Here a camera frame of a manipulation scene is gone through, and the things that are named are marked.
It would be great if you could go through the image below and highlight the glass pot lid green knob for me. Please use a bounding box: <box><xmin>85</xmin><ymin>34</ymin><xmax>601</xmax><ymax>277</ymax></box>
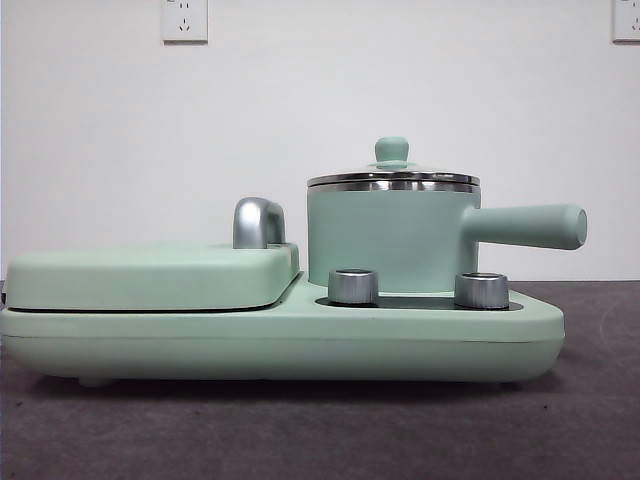
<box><xmin>306</xmin><ymin>136</ymin><xmax>482</xmax><ymax>187</ymax></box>

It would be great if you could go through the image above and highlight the chrome control knob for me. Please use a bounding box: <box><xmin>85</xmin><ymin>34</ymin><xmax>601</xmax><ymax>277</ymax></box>
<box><xmin>453</xmin><ymin>271</ymin><xmax>511</xmax><ymax>309</ymax></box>
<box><xmin>327</xmin><ymin>268</ymin><xmax>380</xmax><ymax>306</ymax></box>

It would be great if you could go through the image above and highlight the mint green breakfast machine base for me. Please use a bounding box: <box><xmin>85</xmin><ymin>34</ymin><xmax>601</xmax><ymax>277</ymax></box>
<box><xmin>0</xmin><ymin>279</ymin><xmax>567</xmax><ymax>389</ymax></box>

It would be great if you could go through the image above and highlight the mint green pot with handle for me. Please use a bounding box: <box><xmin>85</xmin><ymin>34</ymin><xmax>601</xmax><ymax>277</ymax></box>
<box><xmin>305</xmin><ymin>180</ymin><xmax>590</xmax><ymax>296</ymax></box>

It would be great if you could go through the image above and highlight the mint griddle lid chrome handle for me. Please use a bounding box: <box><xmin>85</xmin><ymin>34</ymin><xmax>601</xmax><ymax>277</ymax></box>
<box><xmin>3</xmin><ymin>197</ymin><xmax>304</xmax><ymax>312</ymax></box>

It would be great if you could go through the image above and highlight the white wall socket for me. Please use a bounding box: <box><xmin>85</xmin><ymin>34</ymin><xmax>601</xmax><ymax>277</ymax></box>
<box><xmin>160</xmin><ymin>0</ymin><xmax>209</xmax><ymax>44</ymax></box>
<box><xmin>612</xmin><ymin>0</ymin><xmax>640</xmax><ymax>43</ymax></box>

